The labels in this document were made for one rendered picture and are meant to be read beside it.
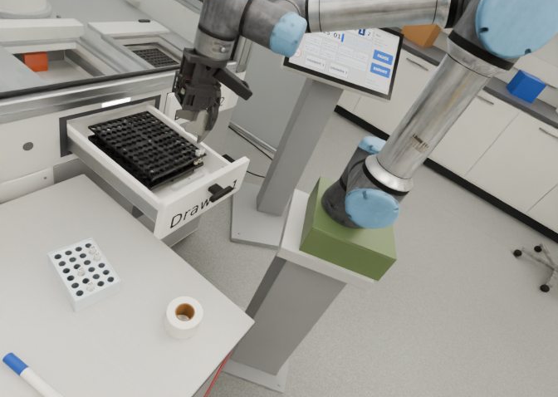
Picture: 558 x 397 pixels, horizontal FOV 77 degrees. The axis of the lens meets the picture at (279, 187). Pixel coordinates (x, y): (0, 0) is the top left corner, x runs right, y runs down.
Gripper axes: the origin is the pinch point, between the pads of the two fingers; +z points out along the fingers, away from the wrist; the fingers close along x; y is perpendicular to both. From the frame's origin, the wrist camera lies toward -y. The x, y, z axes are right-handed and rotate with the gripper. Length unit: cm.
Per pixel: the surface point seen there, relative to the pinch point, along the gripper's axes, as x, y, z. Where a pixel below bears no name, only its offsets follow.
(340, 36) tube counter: -49, -81, -14
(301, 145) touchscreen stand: -45, -85, 42
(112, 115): -20.6, 14.1, 9.4
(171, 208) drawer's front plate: 16.8, 11.1, 6.5
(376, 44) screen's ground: -43, -97, -16
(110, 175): 0.6, 18.9, 11.2
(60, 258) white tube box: 15.7, 30.8, 18.0
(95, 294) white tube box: 25.3, 26.4, 18.0
